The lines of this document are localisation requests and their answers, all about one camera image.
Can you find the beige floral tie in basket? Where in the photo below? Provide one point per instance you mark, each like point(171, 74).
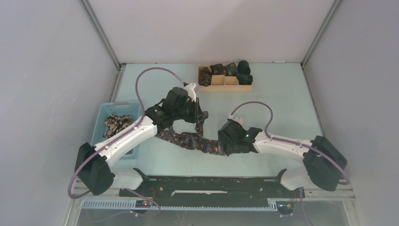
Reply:
point(116, 123)

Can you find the wooden compartment box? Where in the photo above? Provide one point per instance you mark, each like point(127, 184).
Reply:
point(222, 83)

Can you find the dark green rolled tie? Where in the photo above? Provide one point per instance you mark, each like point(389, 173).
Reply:
point(244, 79)
point(243, 67)

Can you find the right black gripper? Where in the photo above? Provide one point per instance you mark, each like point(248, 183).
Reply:
point(222, 138)

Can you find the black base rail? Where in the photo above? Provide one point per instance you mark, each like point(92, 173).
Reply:
point(215, 192)

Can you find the dark floral rose tie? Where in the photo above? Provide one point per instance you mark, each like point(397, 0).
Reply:
point(192, 141)

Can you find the white cable duct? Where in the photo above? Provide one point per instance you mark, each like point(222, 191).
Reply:
point(120, 204)

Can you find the black orange rolled tie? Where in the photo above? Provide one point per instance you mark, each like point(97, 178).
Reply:
point(218, 69)

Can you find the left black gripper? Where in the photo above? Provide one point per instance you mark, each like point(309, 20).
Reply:
point(197, 114)

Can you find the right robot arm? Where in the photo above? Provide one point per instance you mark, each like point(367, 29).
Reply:
point(321, 164)

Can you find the aluminium frame rail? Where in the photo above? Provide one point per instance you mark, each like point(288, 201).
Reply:
point(343, 193)

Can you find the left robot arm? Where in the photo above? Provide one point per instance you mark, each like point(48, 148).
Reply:
point(94, 163)

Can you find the dark floral rolled tie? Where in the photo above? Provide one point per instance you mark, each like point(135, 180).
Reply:
point(205, 77)

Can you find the light blue plastic basket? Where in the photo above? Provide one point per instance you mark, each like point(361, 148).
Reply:
point(131, 108)

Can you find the blue patterned rolled tie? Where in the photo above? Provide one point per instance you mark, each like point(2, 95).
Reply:
point(231, 69)

